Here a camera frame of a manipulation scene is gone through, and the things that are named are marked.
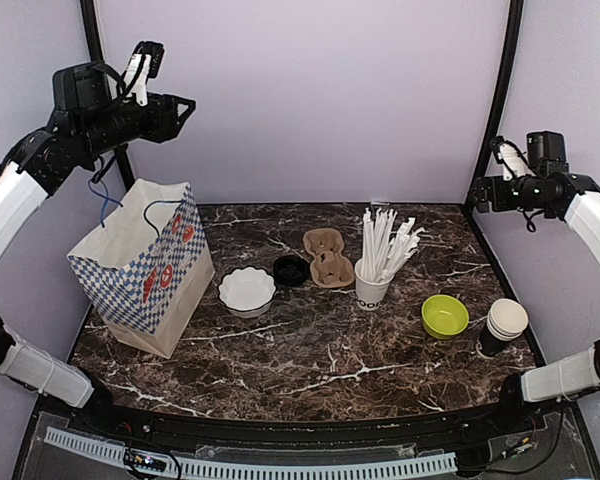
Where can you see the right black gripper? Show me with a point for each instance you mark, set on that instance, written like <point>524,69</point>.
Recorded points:
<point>483,184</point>

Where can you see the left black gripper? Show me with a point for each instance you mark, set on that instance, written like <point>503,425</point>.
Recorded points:
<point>164,126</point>

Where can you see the black paper coffee cup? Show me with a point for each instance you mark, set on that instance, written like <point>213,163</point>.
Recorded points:
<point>506,321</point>

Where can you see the black coffee cup lid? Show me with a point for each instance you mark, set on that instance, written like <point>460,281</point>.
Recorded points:
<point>290,271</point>

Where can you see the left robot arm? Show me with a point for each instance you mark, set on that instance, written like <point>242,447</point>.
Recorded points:
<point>95,112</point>

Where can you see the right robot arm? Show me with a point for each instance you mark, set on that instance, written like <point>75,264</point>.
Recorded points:
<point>537,180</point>

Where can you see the checkered paper takeout bag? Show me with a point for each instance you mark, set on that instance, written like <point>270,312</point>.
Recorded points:
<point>146,266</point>

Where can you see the lime green bowl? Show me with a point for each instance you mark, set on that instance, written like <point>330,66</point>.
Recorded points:
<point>444,316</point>

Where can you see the brown cardboard cup carrier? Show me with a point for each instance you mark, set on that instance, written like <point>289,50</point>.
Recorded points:
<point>329,268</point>

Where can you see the white scalloped bowl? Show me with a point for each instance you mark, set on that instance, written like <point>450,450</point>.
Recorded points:
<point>247,292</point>

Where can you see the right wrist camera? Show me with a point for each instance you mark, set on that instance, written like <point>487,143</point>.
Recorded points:
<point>510,157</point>

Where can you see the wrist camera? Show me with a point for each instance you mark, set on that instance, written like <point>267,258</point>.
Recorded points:
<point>510,157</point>
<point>144,64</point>

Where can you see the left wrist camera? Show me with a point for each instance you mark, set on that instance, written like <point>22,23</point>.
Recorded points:
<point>144,64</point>

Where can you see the black right frame post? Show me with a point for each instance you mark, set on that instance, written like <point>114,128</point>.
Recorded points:
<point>511,36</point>

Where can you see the white slotted cable duct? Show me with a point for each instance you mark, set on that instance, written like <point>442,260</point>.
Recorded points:
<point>262,465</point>

